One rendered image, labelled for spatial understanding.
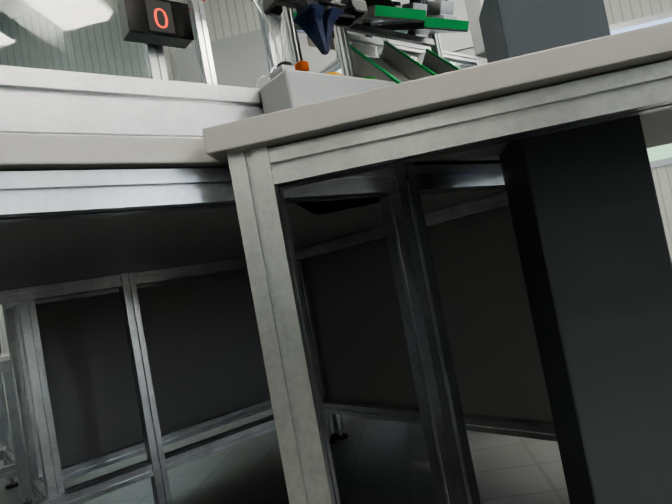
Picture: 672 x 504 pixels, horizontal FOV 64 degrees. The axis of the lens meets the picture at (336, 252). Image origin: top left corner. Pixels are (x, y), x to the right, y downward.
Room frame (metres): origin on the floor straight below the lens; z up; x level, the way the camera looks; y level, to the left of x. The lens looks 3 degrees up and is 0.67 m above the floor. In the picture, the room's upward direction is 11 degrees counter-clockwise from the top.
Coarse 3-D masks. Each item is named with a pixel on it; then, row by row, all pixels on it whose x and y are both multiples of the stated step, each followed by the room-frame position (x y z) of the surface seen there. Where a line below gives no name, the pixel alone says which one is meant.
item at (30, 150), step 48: (0, 144) 0.48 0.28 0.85; (48, 144) 0.50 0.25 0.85; (96, 144) 0.53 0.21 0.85; (144, 144) 0.56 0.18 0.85; (192, 144) 0.59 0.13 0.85; (480, 192) 1.43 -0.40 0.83; (0, 240) 0.84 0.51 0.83; (48, 240) 0.92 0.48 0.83; (96, 240) 1.02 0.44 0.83; (144, 240) 1.14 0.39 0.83; (192, 240) 1.30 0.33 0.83; (240, 240) 1.50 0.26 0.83; (0, 288) 1.59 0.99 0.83
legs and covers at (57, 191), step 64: (0, 192) 0.49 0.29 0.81; (64, 192) 0.53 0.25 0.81; (128, 192) 0.56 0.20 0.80; (192, 192) 0.60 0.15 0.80; (320, 192) 0.72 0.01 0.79; (384, 192) 0.80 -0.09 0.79; (448, 192) 0.94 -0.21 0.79; (320, 256) 2.24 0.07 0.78; (384, 256) 1.95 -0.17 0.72; (448, 256) 1.73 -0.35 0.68; (512, 256) 1.55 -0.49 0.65; (128, 320) 1.85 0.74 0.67; (320, 320) 2.30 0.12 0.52; (384, 320) 2.00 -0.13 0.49; (448, 320) 1.77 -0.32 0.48; (512, 320) 1.58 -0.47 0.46; (320, 384) 2.31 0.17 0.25; (384, 384) 2.05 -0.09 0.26; (448, 384) 0.82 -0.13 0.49; (512, 384) 1.62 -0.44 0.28; (192, 448) 1.95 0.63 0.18; (448, 448) 0.81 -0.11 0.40
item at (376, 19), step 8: (368, 0) 1.30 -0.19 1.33; (376, 0) 1.28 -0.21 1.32; (384, 0) 1.25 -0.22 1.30; (368, 8) 1.10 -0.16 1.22; (376, 8) 1.08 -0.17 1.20; (384, 8) 1.09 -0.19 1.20; (392, 8) 1.10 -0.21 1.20; (400, 8) 1.11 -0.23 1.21; (408, 8) 1.12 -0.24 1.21; (368, 16) 1.11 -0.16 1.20; (376, 16) 1.09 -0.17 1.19; (384, 16) 1.10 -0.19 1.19; (392, 16) 1.11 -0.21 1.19; (400, 16) 1.12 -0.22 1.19; (408, 16) 1.13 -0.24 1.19; (416, 16) 1.14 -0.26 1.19; (424, 16) 1.15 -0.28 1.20; (376, 24) 1.26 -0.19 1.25; (384, 24) 1.25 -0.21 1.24; (392, 24) 1.24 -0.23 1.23
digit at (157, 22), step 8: (152, 0) 0.96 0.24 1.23; (152, 8) 0.96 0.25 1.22; (160, 8) 0.97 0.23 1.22; (168, 8) 0.98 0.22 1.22; (152, 16) 0.96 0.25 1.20; (160, 16) 0.97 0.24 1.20; (168, 16) 0.98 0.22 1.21; (152, 24) 0.95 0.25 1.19; (160, 24) 0.96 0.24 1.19; (168, 24) 0.97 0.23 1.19; (168, 32) 0.97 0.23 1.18
